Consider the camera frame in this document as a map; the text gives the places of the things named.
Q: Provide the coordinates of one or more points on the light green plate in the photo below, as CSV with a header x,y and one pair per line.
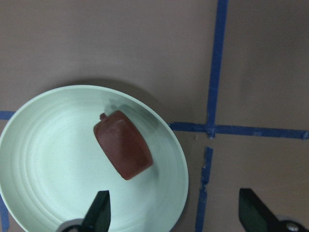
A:
x,y
51,166

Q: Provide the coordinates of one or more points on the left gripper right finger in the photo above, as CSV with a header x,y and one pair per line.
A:
x,y
254,215

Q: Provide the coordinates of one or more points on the brown bun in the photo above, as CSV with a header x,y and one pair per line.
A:
x,y
123,144

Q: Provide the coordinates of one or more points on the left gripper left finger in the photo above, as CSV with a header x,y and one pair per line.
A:
x,y
98,216

